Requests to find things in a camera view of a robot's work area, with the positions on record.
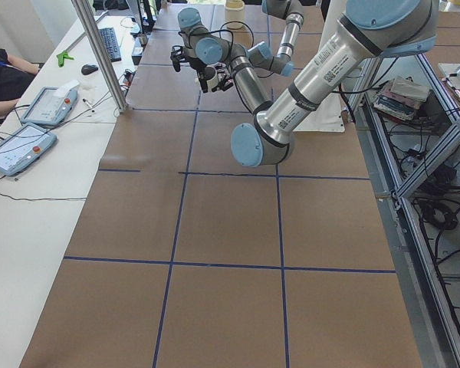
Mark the aluminium frame post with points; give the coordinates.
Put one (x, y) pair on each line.
(89, 24)

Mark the white ribbed HOME mug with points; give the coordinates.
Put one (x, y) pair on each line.
(213, 76)

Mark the black marker pen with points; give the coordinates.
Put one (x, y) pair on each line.
(89, 105)

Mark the far teach pendant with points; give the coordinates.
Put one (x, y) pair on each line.
(50, 107)

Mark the seated person in black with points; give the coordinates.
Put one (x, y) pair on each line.
(16, 74)

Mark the green plastic clamp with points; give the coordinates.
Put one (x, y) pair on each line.
(62, 57)

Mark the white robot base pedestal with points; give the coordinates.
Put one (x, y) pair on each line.
(327, 118)

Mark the black computer mouse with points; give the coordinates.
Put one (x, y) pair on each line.
(88, 69)

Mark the stack of books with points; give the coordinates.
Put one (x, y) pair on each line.
(401, 98)

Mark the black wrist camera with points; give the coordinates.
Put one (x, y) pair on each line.
(177, 57)

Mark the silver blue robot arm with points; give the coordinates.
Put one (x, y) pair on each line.
(236, 65)
(365, 29)

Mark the near teach pendant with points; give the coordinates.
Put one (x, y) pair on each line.
(24, 147)

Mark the cream white bin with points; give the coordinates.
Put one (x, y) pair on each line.
(234, 14)

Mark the teach pendant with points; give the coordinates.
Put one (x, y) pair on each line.
(50, 107)
(24, 147)

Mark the black keyboard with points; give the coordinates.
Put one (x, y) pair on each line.
(110, 42)

